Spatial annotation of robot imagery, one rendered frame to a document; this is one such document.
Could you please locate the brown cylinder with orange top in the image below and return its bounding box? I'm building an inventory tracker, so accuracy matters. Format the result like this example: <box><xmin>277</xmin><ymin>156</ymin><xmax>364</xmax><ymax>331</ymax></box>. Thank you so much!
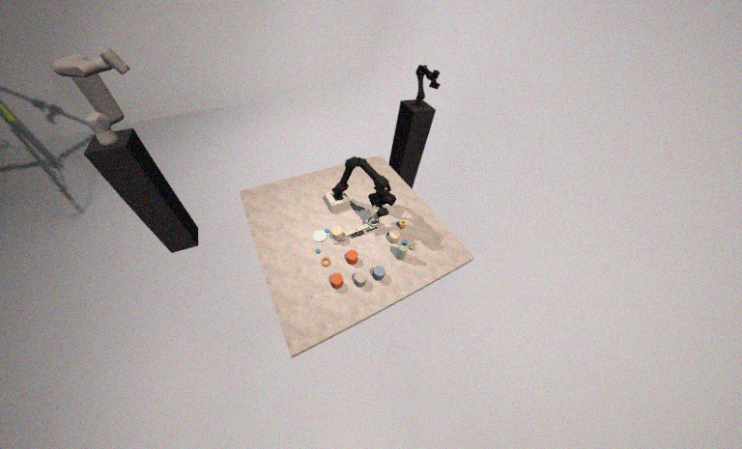
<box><xmin>330</xmin><ymin>273</ymin><xmax>343</xmax><ymax>289</ymax></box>
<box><xmin>346</xmin><ymin>250</ymin><xmax>358</xmax><ymax>265</ymax></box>

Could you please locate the white round dish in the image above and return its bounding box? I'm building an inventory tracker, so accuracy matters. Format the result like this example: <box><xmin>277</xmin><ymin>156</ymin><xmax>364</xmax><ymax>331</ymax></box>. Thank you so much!
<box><xmin>312</xmin><ymin>230</ymin><xmax>327</xmax><ymax>242</ymax></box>

